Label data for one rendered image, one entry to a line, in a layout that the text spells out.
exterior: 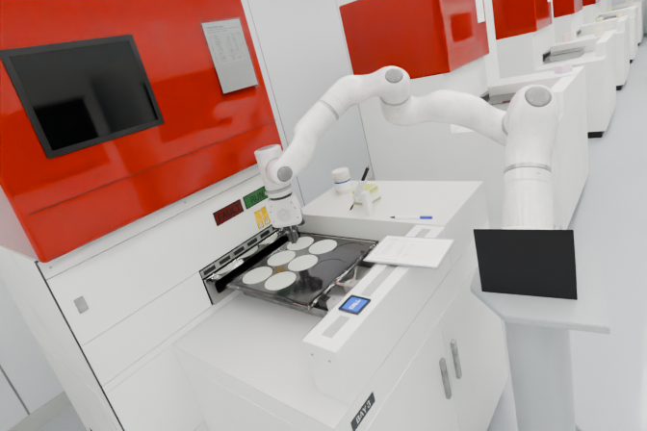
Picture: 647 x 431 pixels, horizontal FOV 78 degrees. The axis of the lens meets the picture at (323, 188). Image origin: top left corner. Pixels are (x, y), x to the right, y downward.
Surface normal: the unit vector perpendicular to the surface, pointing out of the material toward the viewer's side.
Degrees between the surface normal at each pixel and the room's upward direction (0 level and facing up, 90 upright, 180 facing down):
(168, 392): 90
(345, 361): 90
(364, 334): 90
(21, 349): 90
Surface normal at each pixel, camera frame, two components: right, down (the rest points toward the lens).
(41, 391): 0.76, 0.01
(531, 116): -0.38, 0.25
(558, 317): -0.24, -0.92
